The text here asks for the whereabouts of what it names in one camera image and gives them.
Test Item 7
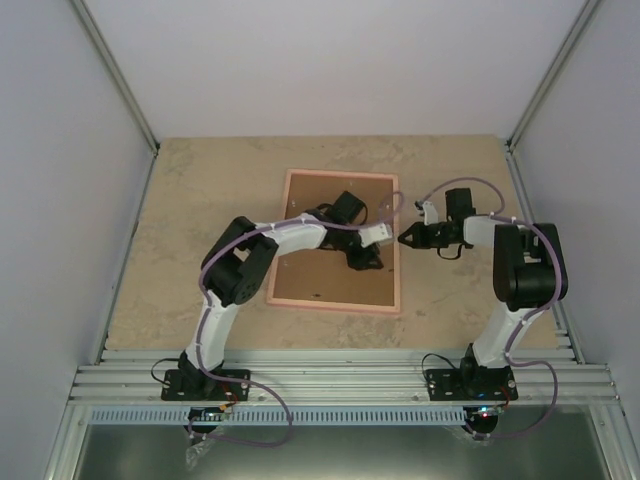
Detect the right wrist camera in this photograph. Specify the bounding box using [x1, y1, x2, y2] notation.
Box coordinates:
[414, 200, 440, 226]

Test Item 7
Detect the brown backing board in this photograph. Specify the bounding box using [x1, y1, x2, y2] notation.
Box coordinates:
[272, 174, 399, 307]

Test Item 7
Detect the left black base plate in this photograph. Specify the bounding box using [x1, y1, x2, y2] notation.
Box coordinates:
[160, 369, 251, 403]

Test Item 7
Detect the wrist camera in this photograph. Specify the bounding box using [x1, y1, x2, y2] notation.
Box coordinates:
[414, 200, 440, 226]
[358, 223, 394, 248]

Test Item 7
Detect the aluminium rail base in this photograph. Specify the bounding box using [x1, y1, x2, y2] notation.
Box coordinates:
[45, 344, 639, 479]

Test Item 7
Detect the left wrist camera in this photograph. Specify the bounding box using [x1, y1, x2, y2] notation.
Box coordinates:
[358, 223, 394, 248]

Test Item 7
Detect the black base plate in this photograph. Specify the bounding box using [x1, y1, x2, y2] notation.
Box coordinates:
[160, 369, 251, 403]
[423, 367, 519, 402]

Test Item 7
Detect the right corner aluminium post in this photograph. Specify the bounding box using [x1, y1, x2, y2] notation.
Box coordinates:
[505, 0, 604, 152]

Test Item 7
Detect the blue grey cable duct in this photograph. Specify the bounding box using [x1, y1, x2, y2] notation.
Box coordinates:
[89, 406, 466, 426]

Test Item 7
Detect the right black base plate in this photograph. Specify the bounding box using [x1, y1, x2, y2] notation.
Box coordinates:
[423, 367, 519, 402]

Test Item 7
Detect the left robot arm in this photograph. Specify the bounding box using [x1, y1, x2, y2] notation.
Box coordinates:
[162, 191, 393, 402]

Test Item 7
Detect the pink picture frame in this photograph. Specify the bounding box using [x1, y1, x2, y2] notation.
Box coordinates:
[264, 168, 403, 316]

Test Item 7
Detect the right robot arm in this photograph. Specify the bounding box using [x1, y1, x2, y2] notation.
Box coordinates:
[399, 188, 568, 402]

